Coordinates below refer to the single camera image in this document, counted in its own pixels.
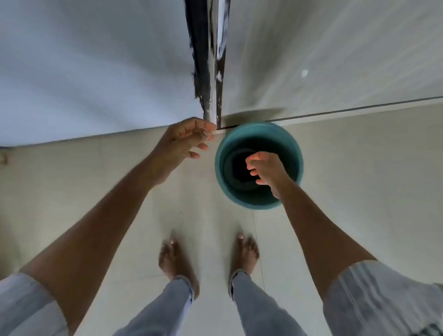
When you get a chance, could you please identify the person's left hand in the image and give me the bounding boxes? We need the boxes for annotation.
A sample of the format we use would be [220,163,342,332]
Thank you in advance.
[149,117,217,188]

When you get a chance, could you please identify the person's right hand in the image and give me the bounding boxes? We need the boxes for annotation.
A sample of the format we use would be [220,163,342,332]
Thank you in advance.
[245,151,295,201]

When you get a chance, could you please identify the person's left forearm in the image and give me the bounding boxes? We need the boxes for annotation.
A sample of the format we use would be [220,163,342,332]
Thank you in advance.
[19,163,167,336]

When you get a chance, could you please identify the person's right forearm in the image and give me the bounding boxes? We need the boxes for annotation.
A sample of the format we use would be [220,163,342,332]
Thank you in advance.
[277,180,378,302]

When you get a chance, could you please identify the teal plastic bucket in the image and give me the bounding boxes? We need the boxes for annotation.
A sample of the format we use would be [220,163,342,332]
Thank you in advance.
[215,121,305,211]

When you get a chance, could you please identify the person's right foot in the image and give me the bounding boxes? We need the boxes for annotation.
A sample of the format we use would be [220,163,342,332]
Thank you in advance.
[230,233,260,276]

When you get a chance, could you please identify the person's foot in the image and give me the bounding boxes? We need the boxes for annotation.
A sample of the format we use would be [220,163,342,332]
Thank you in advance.
[158,238,200,300]
[230,233,260,276]

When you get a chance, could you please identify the person's left foot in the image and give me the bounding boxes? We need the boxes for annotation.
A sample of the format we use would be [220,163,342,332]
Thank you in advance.
[158,238,200,300]

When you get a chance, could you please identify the light blue jeans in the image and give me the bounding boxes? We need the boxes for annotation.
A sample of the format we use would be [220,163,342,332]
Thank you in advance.
[112,269,309,336]

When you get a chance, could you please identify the white shirt right sleeve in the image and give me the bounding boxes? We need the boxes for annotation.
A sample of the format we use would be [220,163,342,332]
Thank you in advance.
[323,260,443,336]

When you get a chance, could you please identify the white shirt sleeve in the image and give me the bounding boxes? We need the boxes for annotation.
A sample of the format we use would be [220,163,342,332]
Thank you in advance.
[323,260,443,336]
[0,272,69,336]

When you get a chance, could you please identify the white shirt left sleeve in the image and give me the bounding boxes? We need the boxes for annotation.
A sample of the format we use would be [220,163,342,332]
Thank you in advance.
[0,272,69,336]

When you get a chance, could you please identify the black and white door frame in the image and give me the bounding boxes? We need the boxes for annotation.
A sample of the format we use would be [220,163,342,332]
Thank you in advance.
[184,0,231,129]

